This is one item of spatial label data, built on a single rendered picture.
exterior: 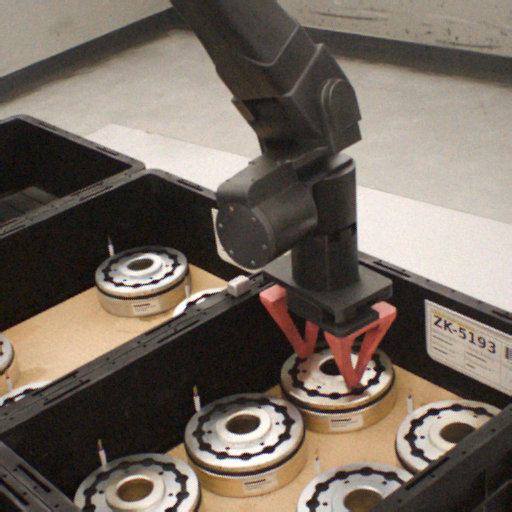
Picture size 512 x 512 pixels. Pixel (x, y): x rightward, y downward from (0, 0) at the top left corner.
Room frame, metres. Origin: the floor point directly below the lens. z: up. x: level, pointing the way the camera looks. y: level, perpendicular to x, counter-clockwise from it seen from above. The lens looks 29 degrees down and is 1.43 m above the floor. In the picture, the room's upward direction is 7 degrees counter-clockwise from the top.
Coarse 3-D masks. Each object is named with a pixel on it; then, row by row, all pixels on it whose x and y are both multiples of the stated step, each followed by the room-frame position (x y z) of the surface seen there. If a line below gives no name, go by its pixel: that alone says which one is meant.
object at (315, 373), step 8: (328, 352) 0.84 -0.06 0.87; (320, 360) 0.83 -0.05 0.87; (328, 360) 0.83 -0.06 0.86; (352, 360) 0.82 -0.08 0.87; (312, 368) 0.81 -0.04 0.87; (320, 368) 0.82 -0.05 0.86; (312, 376) 0.81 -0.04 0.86; (320, 376) 0.80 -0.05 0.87; (328, 376) 0.80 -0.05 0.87; (336, 376) 0.80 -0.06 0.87; (328, 384) 0.79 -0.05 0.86; (336, 384) 0.79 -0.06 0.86; (344, 384) 0.79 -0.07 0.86
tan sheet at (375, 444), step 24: (408, 384) 0.82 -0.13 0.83; (432, 384) 0.82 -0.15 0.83; (312, 432) 0.77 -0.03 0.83; (360, 432) 0.76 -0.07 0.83; (384, 432) 0.76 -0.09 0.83; (312, 456) 0.74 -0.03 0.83; (336, 456) 0.73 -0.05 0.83; (360, 456) 0.73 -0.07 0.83; (384, 456) 0.73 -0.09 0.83; (216, 504) 0.69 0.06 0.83; (240, 504) 0.69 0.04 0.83; (264, 504) 0.69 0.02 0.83; (288, 504) 0.68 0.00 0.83
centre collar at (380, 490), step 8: (360, 480) 0.66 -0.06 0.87; (368, 480) 0.65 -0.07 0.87; (344, 488) 0.65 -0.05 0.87; (352, 488) 0.65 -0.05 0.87; (360, 488) 0.65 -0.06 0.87; (368, 488) 0.65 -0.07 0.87; (376, 488) 0.64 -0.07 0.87; (384, 488) 0.64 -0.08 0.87; (336, 496) 0.64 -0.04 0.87; (344, 496) 0.64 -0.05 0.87; (376, 496) 0.64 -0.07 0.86; (384, 496) 0.63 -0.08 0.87; (336, 504) 0.63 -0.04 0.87
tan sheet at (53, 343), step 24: (48, 312) 1.04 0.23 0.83; (72, 312) 1.03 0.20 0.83; (96, 312) 1.02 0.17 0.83; (168, 312) 1.01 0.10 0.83; (24, 336) 0.99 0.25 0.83; (48, 336) 0.99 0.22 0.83; (72, 336) 0.98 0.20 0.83; (96, 336) 0.98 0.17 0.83; (120, 336) 0.97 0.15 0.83; (24, 360) 0.95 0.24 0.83; (48, 360) 0.94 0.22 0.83; (72, 360) 0.94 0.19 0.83; (24, 384) 0.90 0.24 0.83
